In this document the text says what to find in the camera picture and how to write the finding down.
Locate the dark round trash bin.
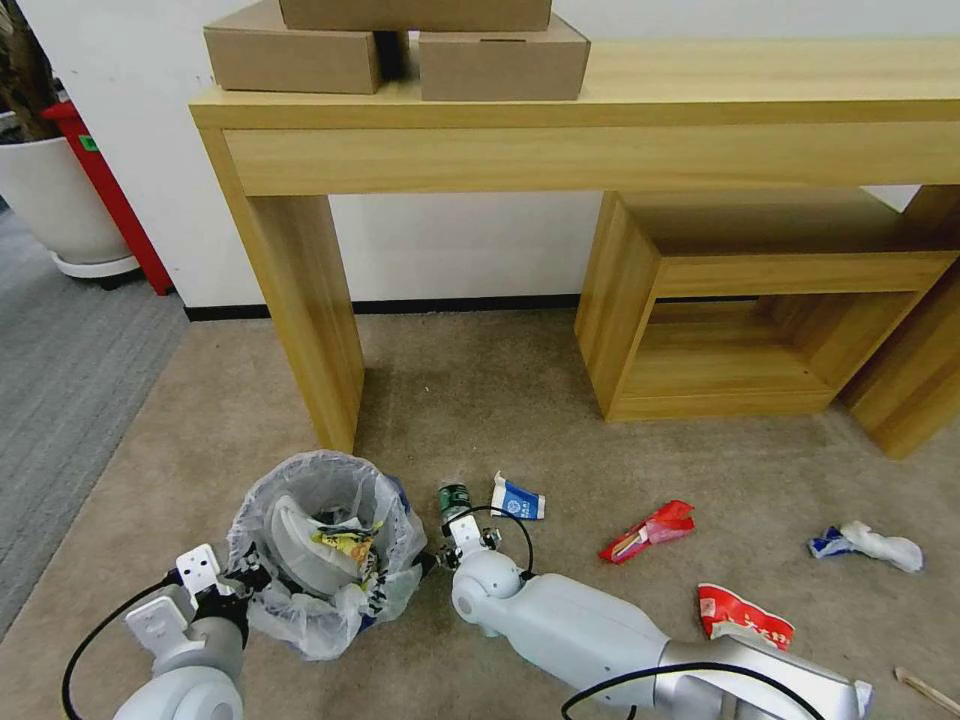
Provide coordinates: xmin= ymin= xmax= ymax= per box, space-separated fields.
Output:
xmin=241 ymin=463 xmax=426 ymax=640

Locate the clear plastic bin bag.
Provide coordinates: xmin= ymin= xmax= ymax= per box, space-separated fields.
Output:
xmin=226 ymin=449 xmax=430 ymax=663

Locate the white plastic bowl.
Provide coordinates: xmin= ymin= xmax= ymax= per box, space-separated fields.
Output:
xmin=266 ymin=493 xmax=363 ymax=599

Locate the green drink can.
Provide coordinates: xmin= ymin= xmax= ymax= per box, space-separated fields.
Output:
xmin=437 ymin=483 xmax=473 ymax=528

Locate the yellow snack wrapper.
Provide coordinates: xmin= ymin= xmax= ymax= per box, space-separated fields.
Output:
xmin=310 ymin=523 xmax=378 ymax=565

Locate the blue white paper cup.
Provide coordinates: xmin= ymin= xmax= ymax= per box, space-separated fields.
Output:
xmin=490 ymin=470 xmax=547 ymax=521

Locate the red snack wrapper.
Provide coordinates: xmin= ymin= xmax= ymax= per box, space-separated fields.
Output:
xmin=597 ymin=499 xmax=697 ymax=565

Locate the red white food packet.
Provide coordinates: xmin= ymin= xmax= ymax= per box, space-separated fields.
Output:
xmin=696 ymin=582 xmax=797 ymax=653

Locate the wooden open cube shelf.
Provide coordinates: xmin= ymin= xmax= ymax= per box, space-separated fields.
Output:
xmin=574 ymin=187 xmax=960 ymax=424

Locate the white wheeled pot saucer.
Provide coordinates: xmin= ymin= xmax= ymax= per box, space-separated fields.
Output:
xmin=50 ymin=251 xmax=145 ymax=293

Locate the light wooden desk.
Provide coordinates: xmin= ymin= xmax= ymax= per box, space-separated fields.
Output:
xmin=188 ymin=37 xmax=960 ymax=461

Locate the white plant pot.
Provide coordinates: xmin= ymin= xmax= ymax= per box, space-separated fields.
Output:
xmin=0 ymin=133 xmax=130 ymax=265

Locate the crumpled white blue tissue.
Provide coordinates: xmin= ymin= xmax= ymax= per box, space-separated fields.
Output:
xmin=806 ymin=518 xmax=926 ymax=574

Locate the thin wooden stick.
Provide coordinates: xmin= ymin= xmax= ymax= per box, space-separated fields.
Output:
xmin=893 ymin=666 xmax=960 ymax=715

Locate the brown plant trunk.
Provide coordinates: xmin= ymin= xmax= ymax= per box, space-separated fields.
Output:
xmin=0 ymin=0 xmax=63 ymax=144

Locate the wide cardboard box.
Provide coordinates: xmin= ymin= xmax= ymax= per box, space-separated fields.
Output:
xmin=278 ymin=0 xmax=556 ymax=34

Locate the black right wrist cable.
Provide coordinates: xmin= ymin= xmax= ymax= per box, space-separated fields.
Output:
xmin=467 ymin=506 xmax=538 ymax=580

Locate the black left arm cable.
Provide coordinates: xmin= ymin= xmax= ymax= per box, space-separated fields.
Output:
xmin=62 ymin=572 xmax=183 ymax=720

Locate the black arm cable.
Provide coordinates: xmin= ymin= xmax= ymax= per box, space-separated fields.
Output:
xmin=62 ymin=572 xmax=183 ymax=720
xmin=560 ymin=659 xmax=798 ymax=720

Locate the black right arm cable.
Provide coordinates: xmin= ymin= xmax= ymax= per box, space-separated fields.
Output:
xmin=560 ymin=659 xmax=798 ymax=720

